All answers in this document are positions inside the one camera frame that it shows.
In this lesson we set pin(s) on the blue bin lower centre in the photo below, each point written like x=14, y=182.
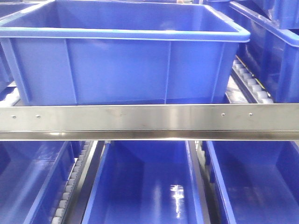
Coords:
x=146, y=182

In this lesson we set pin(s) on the middle shelf roller track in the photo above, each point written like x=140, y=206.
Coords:
x=243, y=87

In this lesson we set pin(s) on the shelf roller track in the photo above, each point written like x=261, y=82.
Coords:
x=75, y=182
x=243, y=87

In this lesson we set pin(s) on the blue bin middle shelf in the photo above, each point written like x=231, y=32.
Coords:
x=91, y=52

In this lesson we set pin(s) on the blue bin lower right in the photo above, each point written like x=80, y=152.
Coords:
x=255, y=182

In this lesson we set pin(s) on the blue bin lower left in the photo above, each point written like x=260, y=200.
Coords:
x=33, y=175

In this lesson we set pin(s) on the lower shelf roller track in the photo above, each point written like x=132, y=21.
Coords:
x=75, y=182

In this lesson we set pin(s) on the blue bin middle right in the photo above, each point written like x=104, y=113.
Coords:
x=272, y=54

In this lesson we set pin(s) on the steel middle shelf rail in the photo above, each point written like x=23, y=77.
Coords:
x=149, y=122

